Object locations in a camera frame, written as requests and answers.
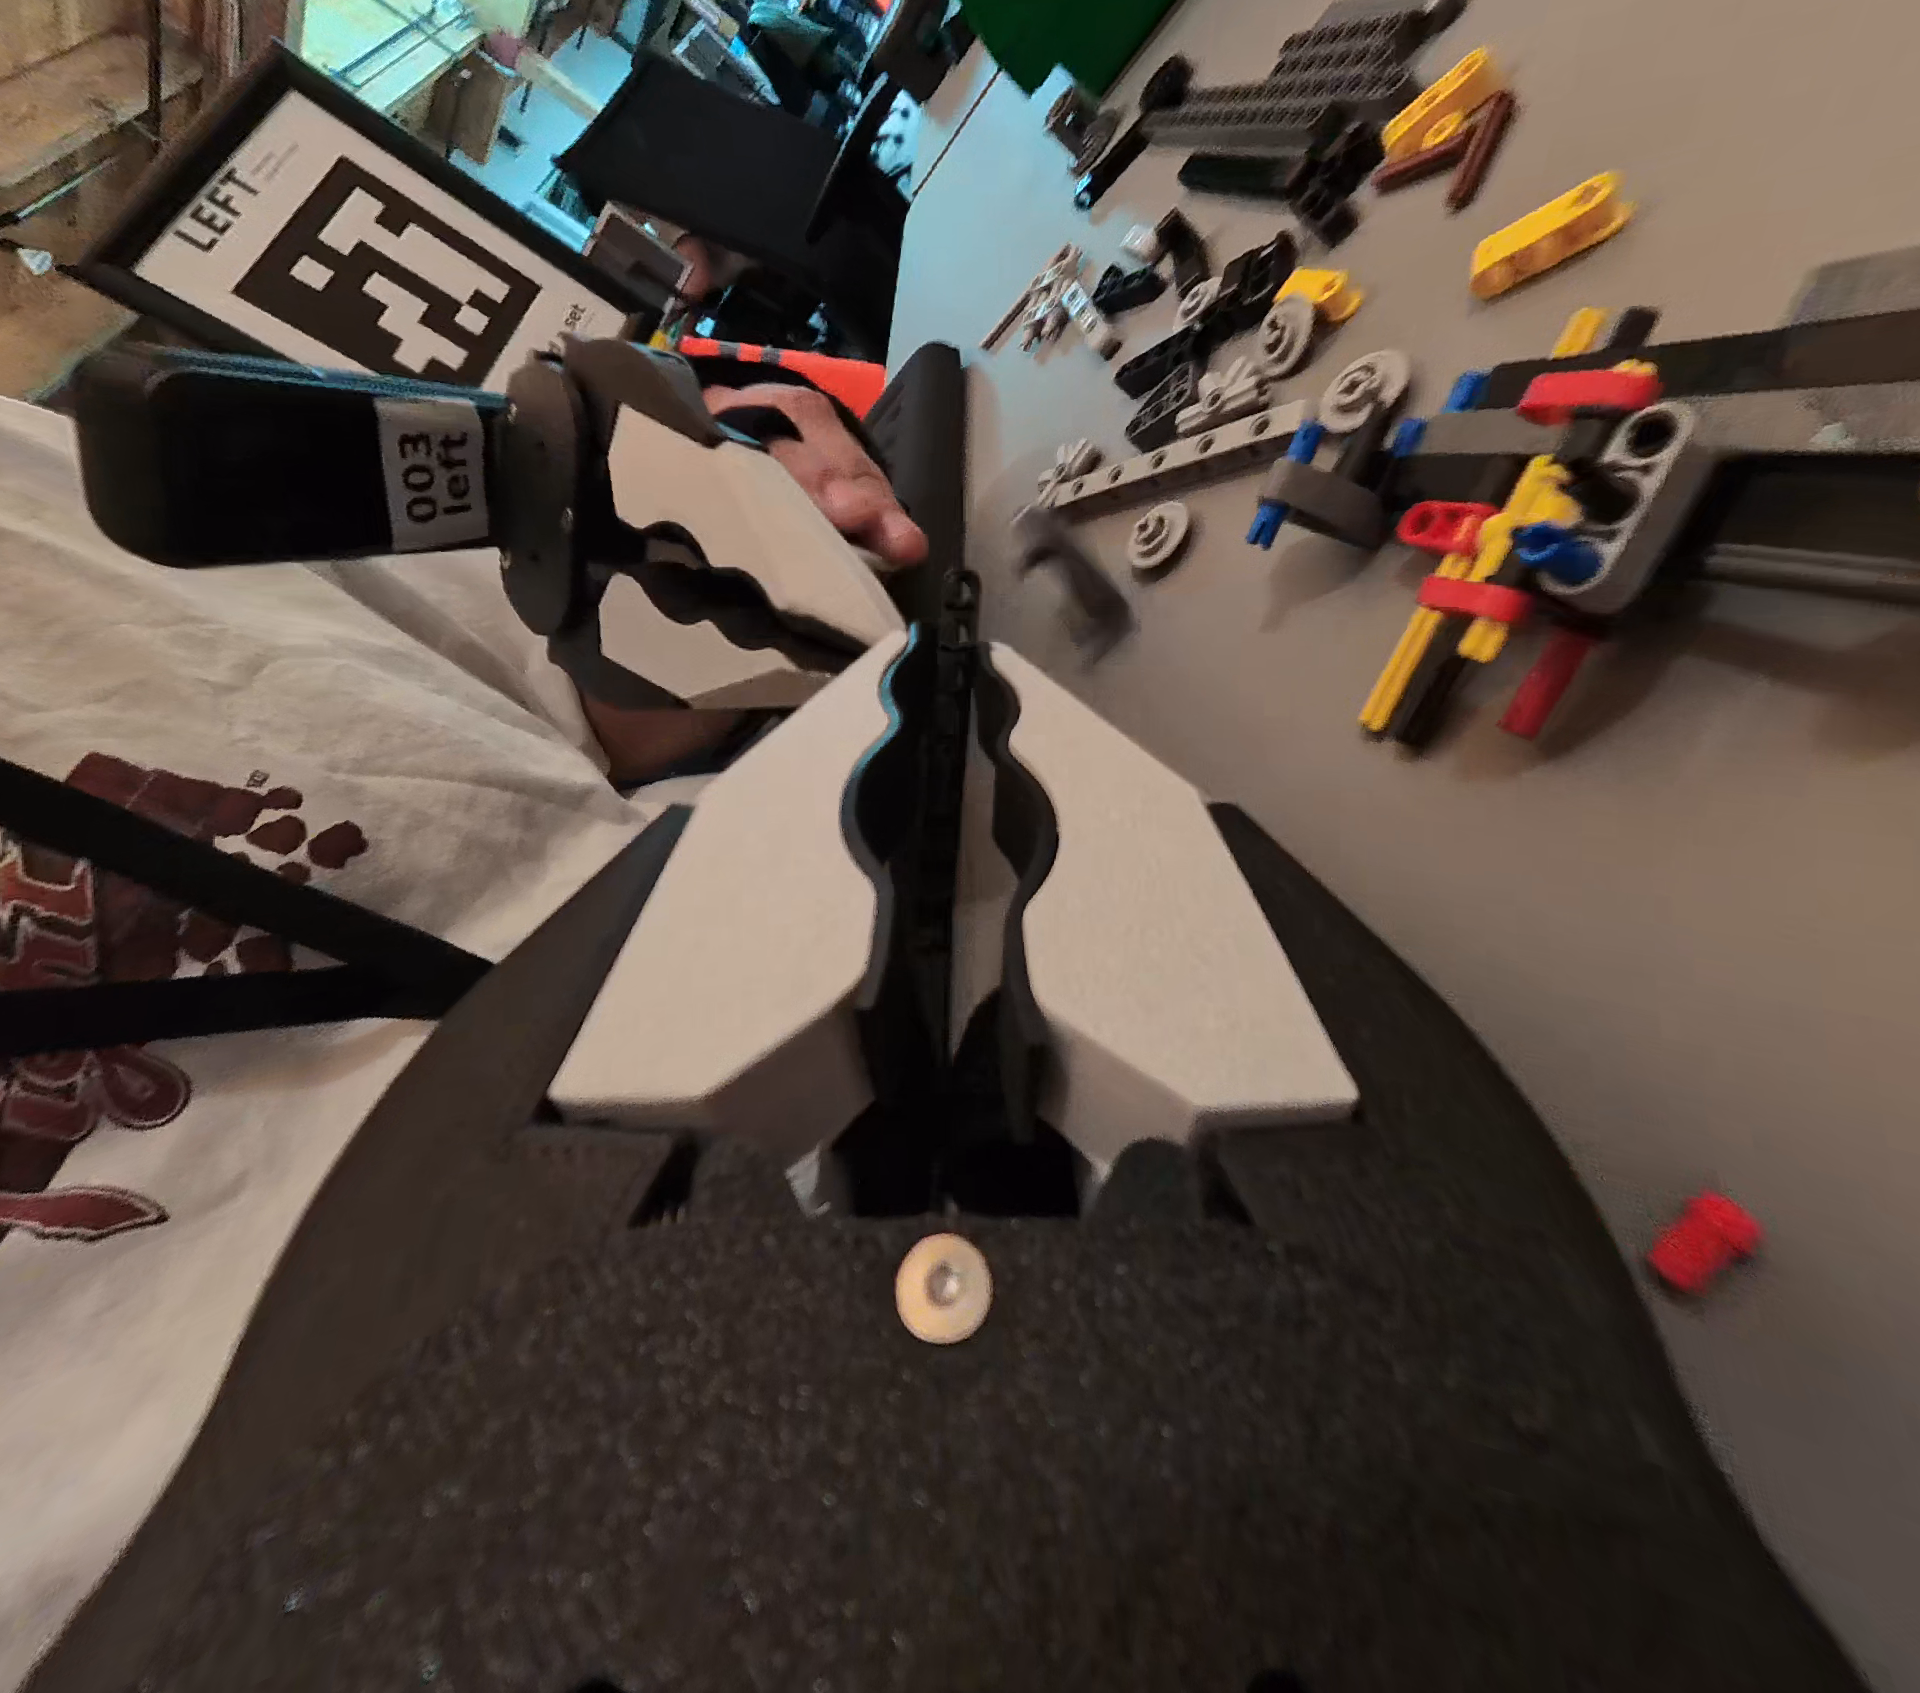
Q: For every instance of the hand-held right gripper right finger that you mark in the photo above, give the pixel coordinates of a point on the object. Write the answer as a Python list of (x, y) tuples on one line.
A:
[(1187, 959)]

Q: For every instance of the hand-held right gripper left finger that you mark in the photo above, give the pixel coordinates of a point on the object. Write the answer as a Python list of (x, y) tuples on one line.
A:
[(735, 959)]

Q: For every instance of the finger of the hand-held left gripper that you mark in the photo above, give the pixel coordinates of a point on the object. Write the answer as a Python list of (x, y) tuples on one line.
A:
[(735, 522), (707, 665)]

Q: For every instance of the long black lego beam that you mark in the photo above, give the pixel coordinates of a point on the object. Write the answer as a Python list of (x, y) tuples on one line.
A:
[(939, 822)]

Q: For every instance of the grey lego beam assembly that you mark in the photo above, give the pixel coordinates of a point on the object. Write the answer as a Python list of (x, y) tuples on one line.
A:
[(1726, 494)]

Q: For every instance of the person's left forearm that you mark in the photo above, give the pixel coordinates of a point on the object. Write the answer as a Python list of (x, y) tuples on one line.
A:
[(661, 741)]

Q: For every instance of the short grey lego beam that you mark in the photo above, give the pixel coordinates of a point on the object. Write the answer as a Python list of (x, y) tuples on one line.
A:
[(1074, 591)]

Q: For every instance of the grey lego pulley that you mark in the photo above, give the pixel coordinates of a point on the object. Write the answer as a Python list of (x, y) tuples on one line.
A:
[(1365, 389), (1160, 536), (1291, 337)]

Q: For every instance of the light grey lego beam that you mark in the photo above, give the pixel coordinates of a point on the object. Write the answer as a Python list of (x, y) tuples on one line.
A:
[(1172, 455)]

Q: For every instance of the light grey lego connector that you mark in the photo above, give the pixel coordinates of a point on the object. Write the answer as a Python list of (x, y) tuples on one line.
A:
[(1224, 391)]

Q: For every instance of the red lego pin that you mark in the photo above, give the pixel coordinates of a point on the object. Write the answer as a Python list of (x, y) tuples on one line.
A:
[(1704, 1242)]

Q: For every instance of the yellow lego connector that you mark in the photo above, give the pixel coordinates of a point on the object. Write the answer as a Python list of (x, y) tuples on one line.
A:
[(1441, 111), (1554, 232), (1333, 290)]

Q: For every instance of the pile of black lego beams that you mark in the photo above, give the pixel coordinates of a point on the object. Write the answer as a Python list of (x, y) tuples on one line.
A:
[(1291, 103)]

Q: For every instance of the brown lego axle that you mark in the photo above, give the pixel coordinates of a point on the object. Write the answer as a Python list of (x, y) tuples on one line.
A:
[(1419, 167), (1480, 152)]

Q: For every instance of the person's left hand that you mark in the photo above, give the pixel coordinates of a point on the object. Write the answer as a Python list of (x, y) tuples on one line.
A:
[(841, 478)]

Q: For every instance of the orange striped object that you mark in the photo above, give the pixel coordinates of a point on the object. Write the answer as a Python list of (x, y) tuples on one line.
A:
[(811, 371)]

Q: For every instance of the white black marker sign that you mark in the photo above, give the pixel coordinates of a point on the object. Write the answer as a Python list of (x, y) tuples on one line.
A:
[(301, 207)]

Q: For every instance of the black office chair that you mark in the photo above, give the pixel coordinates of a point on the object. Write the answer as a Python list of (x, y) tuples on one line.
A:
[(707, 163)]

